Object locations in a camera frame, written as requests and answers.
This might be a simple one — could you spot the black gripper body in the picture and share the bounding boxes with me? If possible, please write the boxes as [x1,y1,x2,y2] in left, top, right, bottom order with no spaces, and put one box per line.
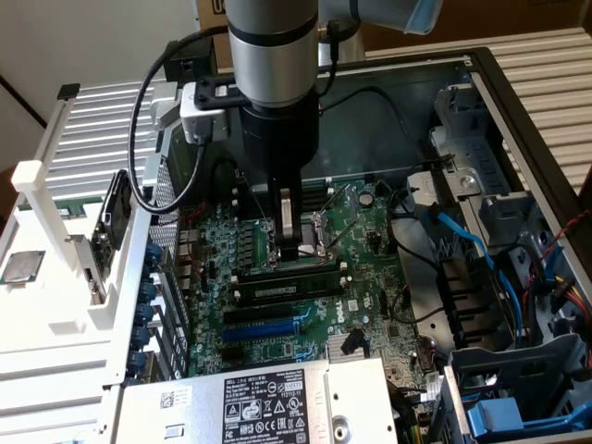
[239,94,322,185]

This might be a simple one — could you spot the metal locking lever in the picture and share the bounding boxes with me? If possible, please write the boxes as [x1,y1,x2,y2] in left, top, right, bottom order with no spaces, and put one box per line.
[238,171,272,228]
[320,182,352,215]

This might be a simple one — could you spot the CPU socket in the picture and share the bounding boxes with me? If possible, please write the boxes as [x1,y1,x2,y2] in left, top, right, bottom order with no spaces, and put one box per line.
[258,210,337,272]

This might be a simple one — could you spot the open black PC case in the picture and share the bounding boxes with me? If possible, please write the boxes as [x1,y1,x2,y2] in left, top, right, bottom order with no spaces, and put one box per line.
[108,45,592,444]

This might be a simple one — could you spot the long black expansion slot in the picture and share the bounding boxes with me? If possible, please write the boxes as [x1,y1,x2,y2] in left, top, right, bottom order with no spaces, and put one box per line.
[223,302,295,327]

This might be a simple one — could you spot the green Dell motherboard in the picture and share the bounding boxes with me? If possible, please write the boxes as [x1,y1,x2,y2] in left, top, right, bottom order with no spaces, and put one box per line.
[178,178,445,385]

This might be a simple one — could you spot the long blue expansion slot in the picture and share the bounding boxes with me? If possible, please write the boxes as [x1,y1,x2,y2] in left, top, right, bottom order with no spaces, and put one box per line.
[221,318,300,343]

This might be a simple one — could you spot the black box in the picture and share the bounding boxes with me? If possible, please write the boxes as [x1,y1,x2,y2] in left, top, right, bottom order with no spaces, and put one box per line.
[164,39,217,85]

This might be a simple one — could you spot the white corner fixture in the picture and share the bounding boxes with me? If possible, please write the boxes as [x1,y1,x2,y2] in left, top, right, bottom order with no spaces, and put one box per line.
[148,81,184,140]

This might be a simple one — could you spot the silver chipset heat sink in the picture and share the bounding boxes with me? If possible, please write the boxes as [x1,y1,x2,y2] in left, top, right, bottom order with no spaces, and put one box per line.
[328,326,366,360]

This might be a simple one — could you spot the printed cardboard box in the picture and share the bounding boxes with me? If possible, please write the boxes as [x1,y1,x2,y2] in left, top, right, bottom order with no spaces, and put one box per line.
[193,0,235,70]

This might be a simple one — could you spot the black graphics card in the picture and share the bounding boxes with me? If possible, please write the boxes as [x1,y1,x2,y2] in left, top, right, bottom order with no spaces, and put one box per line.
[90,168,133,283]

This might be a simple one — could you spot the grey metal disk bay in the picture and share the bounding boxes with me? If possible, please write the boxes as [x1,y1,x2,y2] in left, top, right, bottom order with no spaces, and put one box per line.
[429,85,514,195]

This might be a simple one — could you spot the silver power supply unit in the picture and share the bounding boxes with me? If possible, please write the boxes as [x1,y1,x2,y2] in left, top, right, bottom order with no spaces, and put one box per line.
[117,358,399,444]

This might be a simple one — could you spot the white parts rack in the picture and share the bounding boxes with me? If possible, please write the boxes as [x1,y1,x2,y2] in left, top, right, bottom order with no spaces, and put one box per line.
[0,94,156,341]

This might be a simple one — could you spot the plain cardboard box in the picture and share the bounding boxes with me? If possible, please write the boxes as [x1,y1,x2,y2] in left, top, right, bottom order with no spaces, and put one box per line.
[360,0,587,50]

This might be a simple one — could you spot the silver CPU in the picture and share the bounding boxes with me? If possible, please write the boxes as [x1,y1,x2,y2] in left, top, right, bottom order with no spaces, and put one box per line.
[0,250,46,284]

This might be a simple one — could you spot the grey disk cage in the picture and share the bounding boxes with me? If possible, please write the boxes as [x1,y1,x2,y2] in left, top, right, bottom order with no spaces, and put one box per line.
[443,332,592,444]

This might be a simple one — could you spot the blue plastic latch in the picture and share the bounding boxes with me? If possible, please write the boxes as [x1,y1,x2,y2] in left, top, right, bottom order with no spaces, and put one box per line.
[466,397,592,438]

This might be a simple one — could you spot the black looped wire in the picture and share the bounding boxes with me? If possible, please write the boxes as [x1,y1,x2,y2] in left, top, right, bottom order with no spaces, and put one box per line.
[210,156,242,200]

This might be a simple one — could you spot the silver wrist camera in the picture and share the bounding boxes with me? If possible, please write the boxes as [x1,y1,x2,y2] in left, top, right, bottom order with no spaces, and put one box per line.
[179,82,231,144]

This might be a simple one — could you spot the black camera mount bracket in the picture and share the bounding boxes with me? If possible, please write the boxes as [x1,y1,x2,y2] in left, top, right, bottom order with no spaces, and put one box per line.
[193,76,246,112]

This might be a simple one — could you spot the red black twisted wire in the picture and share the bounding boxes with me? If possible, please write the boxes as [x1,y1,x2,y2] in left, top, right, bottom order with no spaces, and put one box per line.
[540,210,592,260]
[179,203,209,228]

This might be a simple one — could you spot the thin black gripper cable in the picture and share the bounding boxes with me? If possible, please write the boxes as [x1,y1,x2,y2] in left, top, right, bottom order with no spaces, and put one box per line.
[317,20,342,96]

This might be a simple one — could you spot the thin black wire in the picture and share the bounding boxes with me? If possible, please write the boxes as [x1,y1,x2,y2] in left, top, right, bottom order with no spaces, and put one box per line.
[390,284,446,326]
[375,179,445,278]

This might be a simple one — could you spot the black wire with connector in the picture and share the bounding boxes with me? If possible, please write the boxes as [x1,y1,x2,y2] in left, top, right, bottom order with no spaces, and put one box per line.
[318,85,457,175]

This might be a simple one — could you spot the thick black camera cable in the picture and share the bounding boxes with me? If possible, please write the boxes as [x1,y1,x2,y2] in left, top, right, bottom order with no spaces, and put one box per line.
[127,25,230,215]

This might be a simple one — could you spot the grey metal bracket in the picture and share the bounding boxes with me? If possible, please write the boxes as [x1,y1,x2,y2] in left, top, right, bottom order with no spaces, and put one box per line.
[406,170,482,218]

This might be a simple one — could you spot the blue flat disk wire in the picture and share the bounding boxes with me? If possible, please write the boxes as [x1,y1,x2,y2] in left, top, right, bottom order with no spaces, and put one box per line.
[415,203,533,348]

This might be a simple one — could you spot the red yellow power wires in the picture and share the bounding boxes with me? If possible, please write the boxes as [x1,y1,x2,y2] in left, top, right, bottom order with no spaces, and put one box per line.
[549,272,592,334]

